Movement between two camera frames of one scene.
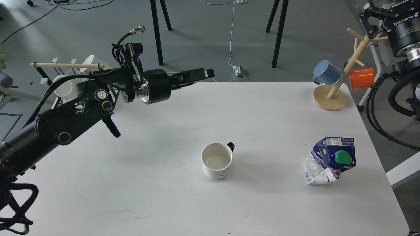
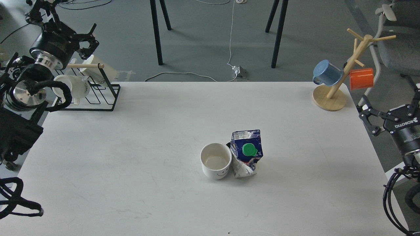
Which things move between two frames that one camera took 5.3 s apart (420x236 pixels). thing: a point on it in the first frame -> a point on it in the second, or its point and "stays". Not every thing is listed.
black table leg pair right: x=280 y=29 stays
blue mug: x=325 y=72 stays
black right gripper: x=403 y=29 -> x=407 y=130
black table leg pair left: x=154 y=9 stays
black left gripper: x=156 y=87 -> x=57 y=38
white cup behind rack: x=91 y=59 stays
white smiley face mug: x=217 y=158 stays
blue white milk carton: x=328 y=157 -> x=246 y=150
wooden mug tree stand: x=330 y=98 stays
